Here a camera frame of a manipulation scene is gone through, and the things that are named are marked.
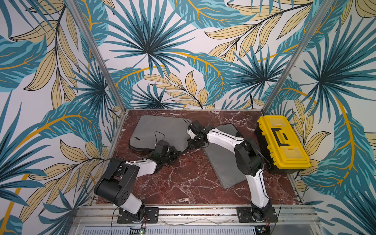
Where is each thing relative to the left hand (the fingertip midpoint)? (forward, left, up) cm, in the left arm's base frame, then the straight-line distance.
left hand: (182, 153), depth 90 cm
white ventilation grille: (-38, -12, -5) cm, 40 cm away
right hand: (+7, -5, -2) cm, 9 cm away
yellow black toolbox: (-3, -54, +12) cm, 56 cm away
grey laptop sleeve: (-6, -25, +1) cm, 26 cm away
